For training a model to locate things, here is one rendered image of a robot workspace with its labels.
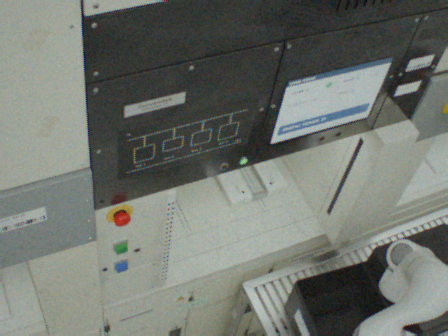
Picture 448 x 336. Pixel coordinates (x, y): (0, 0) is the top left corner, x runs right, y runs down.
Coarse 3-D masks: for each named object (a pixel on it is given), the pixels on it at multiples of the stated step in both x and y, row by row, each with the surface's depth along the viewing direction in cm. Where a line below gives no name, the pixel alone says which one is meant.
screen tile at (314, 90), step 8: (336, 80) 141; (296, 88) 137; (304, 88) 138; (312, 88) 140; (320, 88) 141; (328, 88) 142; (288, 96) 138; (296, 96) 139; (304, 96) 141; (312, 96) 142; (320, 96) 143; (328, 96) 145; (312, 104) 145; (320, 104) 146; (328, 104) 147; (288, 112) 143; (296, 112) 144; (304, 112) 146; (312, 112) 147; (320, 112) 149; (288, 120) 146
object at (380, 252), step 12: (432, 228) 193; (444, 228) 193; (420, 240) 190; (432, 240) 190; (444, 240) 191; (372, 252) 187; (384, 252) 185; (444, 252) 188; (372, 264) 188; (384, 264) 183; (372, 276) 189; (384, 300) 186; (420, 324) 172; (432, 324) 173; (444, 324) 175
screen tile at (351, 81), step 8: (368, 72) 144; (344, 80) 142; (352, 80) 144; (360, 80) 145; (368, 80) 147; (376, 80) 148; (344, 88) 145; (368, 88) 149; (376, 88) 151; (336, 96) 146; (344, 96) 148; (352, 96) 149; (360, 96) 151; (368, 96) 152; (336, 104) 149; (344, 104) 150
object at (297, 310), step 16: (336, 272) 196; (352, 272) 201; (304, 288) 197; (320, 288) 202; (336, 288) 208; (352, 288) 209; (368, 288) 203; (288, 304) 199; (304, 304) 186; (320, 304) 204; (336, 304) 205; (352, 304) 206; (368, 304) 205; (304, 320) 188; (320, 320) 201; (336, 320) 201; (352, 320) 202
